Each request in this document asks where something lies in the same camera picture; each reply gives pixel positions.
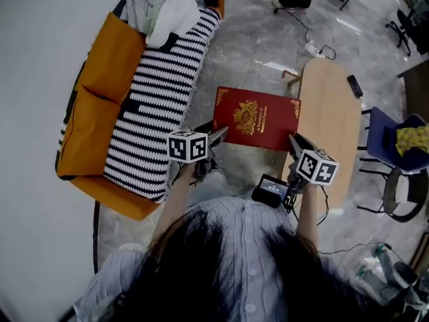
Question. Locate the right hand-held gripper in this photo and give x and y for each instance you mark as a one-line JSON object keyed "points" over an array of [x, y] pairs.
{"points": [[316, 168]]}

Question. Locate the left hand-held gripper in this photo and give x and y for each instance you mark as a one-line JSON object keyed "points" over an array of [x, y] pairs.
{"points": [[186, 146]]}

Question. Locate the red book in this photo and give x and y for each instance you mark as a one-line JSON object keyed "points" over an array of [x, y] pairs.
{"points": [[258, 119]]}

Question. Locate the orange sofa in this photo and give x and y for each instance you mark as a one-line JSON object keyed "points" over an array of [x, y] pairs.
{"points": [[117, 200]]}

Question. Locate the person's left forearm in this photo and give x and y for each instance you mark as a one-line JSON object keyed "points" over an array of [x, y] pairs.
{"points": [[174, 206]]}

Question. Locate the person's right forearm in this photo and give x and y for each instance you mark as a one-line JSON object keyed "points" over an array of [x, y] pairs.
{"points": [[308, 213]]}

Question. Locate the light wooden oval table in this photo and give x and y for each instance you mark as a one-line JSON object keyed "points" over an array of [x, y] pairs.
{"points": [[328, 119]]}

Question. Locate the person's legs in jeans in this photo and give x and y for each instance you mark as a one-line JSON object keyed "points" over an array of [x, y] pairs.
{"points": [[218, 183]]}

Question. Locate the black screen device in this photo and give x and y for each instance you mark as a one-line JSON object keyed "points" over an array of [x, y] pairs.
{"points": [[269, 191]]}

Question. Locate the black white striped blanket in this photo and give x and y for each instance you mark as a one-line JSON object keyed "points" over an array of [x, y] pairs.
{"points": [[157, 106]]}

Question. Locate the blue chair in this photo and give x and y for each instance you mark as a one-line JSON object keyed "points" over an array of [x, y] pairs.
{"points": [[378, 159]]}

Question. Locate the black phone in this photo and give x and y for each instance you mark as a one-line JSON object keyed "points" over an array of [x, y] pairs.
{"points": [[355, 86], [386, 137]]}

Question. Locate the white power strip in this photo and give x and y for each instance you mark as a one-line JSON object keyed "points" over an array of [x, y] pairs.
{"points": [[314, 49]]}

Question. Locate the black wicker chair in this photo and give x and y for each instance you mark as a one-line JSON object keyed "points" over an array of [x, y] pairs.
{"points": [[388, 196]]}

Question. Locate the person's light blue shirt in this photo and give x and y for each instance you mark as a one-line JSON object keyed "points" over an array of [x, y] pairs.
{"points": [[254, 247]]}

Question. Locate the white seat cushion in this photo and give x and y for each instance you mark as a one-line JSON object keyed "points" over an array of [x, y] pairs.
{"points": [[402, 193]]}

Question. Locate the yellow patterned cloth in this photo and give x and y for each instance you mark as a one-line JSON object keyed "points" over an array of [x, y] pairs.
{"points": [[412, 139]]}

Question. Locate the white towel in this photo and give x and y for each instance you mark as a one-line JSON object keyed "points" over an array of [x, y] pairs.
{"points": [[177, 15]]}

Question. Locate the brown desk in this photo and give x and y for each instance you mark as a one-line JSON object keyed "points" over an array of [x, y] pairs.
{"points": [[417, 89]]}

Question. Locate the green cloth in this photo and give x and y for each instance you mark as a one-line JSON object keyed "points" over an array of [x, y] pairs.
{"points": [[147, 15]]}

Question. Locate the black office chair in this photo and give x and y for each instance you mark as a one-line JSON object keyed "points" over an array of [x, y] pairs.
{"points": [[405, 25]]}

